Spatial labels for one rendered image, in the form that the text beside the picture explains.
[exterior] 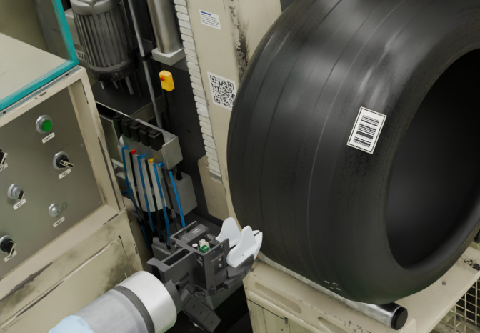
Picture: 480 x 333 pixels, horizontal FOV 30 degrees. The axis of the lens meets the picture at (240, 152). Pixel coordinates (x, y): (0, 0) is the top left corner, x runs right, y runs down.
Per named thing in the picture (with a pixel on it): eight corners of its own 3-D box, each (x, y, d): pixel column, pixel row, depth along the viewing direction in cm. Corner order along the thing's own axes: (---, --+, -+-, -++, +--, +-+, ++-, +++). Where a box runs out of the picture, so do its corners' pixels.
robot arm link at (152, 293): (158, 353, 122) (113, 322, 128) (184, 334, 125) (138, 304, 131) (151, 302, 117) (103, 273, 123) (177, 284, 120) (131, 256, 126)
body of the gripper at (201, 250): (233, 236, 127) (172, 279, 120) (238, 284, 132) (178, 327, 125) (196, 217, 132) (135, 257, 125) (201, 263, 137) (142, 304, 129)
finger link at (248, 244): (273, 215, 134) (231, 244, 129) (275, 246, 137) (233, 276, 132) (258, 208, 136) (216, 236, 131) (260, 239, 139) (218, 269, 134)
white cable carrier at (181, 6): (211, 179, 196) (169, -19, 169) (226, 167, 199) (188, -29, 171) (225, 186, 194) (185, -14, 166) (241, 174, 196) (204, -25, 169)
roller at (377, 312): (259, 234, 183) (270, 241, 186) (248, 253, 182) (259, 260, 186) (403, 305, 161) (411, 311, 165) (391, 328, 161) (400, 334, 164)
